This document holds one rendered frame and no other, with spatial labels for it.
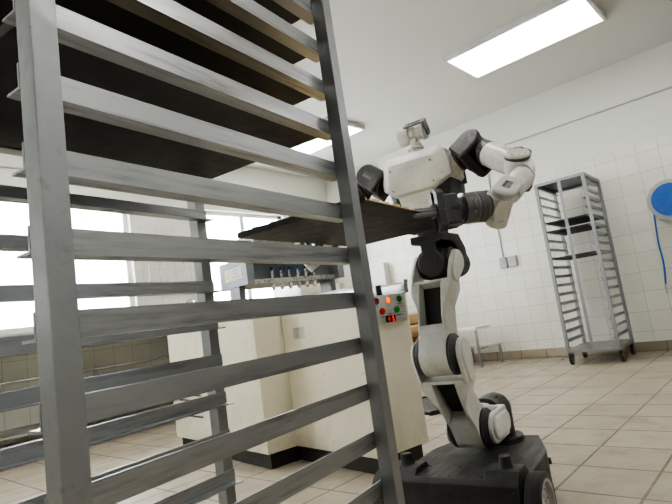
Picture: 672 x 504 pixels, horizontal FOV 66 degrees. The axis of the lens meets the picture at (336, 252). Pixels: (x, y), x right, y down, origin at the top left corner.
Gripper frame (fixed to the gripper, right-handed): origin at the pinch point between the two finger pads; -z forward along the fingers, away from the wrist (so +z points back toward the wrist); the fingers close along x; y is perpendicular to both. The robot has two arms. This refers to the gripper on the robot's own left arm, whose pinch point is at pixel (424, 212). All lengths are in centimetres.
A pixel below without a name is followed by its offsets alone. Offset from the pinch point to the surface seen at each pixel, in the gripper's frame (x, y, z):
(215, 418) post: -45, 0, -61
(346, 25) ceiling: 200, -231, 58
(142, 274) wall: 56, -467, -145
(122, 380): -32, 18, -77
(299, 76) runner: 22, 37, -36
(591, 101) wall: 170, -335, 350
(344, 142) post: 9.6, 32.7, -28.1
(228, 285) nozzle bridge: 5, -184, -54
